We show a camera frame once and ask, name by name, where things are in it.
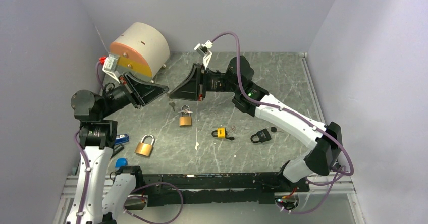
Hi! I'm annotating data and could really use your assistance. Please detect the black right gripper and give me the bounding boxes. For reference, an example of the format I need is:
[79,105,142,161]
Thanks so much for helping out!
[169,64,240,102]

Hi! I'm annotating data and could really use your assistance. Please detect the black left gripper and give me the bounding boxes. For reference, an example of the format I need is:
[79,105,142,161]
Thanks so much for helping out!
[99,70,168,119]

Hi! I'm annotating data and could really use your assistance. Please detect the silver keys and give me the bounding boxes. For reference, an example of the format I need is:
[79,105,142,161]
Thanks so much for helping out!
[169,99,176,112]

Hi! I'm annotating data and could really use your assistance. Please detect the large brass padlock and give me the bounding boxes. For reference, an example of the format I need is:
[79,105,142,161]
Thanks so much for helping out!
[134,134,155,157]

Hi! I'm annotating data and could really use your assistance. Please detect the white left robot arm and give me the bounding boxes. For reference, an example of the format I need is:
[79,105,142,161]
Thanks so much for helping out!
[66,73,169,223]

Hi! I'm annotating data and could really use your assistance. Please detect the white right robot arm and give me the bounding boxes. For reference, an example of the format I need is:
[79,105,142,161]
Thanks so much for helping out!
[169,56,342,191]

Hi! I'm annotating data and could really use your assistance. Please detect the small brass padlock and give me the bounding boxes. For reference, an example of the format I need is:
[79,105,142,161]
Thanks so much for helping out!
[179,105,193,127]

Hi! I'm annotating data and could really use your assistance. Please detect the round cream drawer cabinet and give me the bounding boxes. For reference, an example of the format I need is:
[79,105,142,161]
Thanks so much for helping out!
[110,22,170,82]

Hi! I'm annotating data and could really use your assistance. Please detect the yellow padlock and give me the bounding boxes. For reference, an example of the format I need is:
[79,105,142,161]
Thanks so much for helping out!
[211,127,227,139]

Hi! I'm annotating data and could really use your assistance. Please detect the blue usb stick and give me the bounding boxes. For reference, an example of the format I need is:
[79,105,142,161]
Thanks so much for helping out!
[115,134,130,145]

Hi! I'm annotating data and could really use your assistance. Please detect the orange black marker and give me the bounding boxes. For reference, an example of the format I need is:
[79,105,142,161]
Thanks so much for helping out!
[111,144,124,158]

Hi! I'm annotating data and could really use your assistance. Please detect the blue round cap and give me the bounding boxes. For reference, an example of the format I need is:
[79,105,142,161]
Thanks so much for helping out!
[115,158,128,169]

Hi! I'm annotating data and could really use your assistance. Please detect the black padlock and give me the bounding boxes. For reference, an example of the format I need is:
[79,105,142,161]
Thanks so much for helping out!
[250,128,272,144]

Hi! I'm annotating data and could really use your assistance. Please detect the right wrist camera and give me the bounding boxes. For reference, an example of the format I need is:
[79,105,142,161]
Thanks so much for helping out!
[194,40,213,69]

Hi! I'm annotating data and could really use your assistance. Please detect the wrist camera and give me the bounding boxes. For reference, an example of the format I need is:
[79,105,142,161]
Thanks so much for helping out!
[102,54,120,82]
[194,40,213,69]

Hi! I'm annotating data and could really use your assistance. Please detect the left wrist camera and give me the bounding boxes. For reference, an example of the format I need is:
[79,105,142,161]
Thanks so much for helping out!
[102,54,120,82]

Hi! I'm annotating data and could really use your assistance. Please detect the black base frame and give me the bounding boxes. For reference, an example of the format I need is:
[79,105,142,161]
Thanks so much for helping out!
[131,172,310,207]

